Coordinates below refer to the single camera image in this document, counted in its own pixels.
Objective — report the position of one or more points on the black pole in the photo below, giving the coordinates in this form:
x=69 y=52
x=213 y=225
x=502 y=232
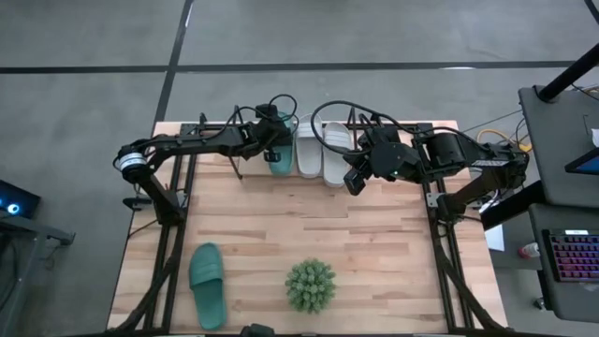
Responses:
x=568 y=72

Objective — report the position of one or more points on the black device with blue light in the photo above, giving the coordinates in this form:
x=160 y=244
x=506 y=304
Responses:
x=23 y=199

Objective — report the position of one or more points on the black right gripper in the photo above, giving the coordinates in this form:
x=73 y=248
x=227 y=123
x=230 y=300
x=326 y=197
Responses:
x=388 y=159

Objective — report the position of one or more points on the red and white bottle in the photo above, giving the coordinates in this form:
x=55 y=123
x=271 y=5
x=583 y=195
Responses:
x=529 y=251

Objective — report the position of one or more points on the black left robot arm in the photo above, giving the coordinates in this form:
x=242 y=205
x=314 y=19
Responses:
x=196 y=142

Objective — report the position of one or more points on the grey metal stand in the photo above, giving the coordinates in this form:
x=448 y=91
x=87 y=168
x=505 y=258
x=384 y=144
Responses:
x=42 y=229

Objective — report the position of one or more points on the green rubber slide sandal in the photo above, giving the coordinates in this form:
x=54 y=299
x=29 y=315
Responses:
x=283 y=167
x=208 y=290

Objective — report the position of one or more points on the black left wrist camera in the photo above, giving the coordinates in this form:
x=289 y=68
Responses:
x=267 y=111

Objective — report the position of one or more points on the grey desk top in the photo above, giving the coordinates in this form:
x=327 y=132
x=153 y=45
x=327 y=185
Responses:
x=552 y=150
x=538 y=290

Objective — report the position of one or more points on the green artificial succulent plant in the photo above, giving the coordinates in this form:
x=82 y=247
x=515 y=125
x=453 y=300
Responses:
x=310 y=285

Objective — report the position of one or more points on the black desk crossbar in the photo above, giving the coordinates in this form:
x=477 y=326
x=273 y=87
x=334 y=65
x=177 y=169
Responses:
x=512 y=206

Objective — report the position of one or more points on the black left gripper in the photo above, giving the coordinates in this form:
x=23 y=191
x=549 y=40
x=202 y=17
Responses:
x=273 y=133

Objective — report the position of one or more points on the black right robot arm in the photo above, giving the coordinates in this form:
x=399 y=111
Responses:
x=468 y=159

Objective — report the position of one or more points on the black aluminium table frame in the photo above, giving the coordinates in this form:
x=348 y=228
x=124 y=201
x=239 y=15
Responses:
x=176 y=262

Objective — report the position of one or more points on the white paper sheet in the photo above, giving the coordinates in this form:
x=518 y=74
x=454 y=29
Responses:
x=495 y=238

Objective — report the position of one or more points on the backlit rainbow keyboard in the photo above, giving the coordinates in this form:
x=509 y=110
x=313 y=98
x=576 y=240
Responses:
x=575 y=257

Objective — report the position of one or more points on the blue-screen laptop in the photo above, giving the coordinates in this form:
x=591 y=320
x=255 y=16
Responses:
x=587 y=164

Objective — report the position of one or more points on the white rubber slide sandal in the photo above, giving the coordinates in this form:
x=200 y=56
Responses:
x=334 y=164
x=309 y=154

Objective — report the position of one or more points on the black rounded object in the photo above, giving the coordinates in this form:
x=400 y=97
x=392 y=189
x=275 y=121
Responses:
x=257 y=331

